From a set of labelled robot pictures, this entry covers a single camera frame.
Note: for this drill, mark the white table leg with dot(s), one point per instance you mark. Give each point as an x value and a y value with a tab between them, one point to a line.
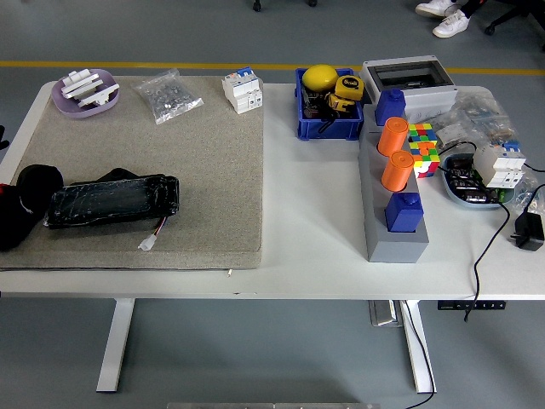
117	341
414	332

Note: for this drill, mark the clear bag of screws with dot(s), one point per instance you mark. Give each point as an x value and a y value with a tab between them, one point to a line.
168	96

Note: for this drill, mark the light blue tray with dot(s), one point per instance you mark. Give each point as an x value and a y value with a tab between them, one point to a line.
472	205

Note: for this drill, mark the white circuit breaker blue lever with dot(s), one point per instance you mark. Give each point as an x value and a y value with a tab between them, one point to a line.
242	91
498	166

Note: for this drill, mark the black clip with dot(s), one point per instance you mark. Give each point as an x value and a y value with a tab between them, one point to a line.
328	125

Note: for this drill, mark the black display panel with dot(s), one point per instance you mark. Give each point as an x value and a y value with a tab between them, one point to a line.
110	200

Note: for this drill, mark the dark electronic parts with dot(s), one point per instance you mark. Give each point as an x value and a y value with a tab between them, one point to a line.
462	179

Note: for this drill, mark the black table control panel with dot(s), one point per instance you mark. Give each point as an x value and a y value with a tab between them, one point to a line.
472	305

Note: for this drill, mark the large clear bag of parts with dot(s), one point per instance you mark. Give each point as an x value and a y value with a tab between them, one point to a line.
481	113

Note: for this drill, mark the grey holder block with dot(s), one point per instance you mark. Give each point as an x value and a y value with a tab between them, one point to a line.
396	249

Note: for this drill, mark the dark brown part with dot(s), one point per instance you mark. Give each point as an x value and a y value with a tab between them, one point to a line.
313	106

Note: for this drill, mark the blue plastic bin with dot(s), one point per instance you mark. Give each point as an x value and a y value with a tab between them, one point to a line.
328	130

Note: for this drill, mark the blue block with knob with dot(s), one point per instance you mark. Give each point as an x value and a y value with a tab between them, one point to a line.
389	108
402	215

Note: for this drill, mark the purple tray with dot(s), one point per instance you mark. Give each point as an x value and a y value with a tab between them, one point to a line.
68	108

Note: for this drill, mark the grey metal control box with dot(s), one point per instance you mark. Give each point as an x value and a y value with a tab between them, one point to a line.
383	313

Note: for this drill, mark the grey enclosure box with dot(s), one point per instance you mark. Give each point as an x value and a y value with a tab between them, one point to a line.
430	100

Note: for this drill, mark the person's leg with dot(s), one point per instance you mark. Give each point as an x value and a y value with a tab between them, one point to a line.
472	6

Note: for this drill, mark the multicolour puzzle cube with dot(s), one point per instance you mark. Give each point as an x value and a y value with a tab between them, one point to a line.
423	145

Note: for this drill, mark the person's foot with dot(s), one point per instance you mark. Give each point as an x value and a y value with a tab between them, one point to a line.
450	24
432	8

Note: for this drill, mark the black office chair base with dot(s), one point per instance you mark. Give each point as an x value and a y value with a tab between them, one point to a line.
511	15

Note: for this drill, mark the white plastic rail piece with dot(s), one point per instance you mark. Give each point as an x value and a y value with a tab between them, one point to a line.
80	75
83	85
98	96

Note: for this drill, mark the orange cylinder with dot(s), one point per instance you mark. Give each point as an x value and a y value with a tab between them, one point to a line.
397	172
392	136

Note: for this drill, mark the small clear bag of parts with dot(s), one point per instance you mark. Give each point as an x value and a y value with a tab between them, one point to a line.
530	181

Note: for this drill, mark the grey-brown mat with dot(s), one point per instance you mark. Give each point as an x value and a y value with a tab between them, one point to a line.
191	149

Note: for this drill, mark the yellow black tape measure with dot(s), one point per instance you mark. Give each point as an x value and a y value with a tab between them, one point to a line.
350	87

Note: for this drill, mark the yellow round object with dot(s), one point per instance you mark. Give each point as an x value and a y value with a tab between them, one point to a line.
319	78

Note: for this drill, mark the black power adapter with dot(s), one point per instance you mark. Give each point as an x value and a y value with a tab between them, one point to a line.
528	232

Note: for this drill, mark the black rag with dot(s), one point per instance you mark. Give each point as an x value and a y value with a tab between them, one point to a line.
38	179

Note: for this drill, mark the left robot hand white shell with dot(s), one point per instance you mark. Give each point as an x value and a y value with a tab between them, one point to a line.
2	138

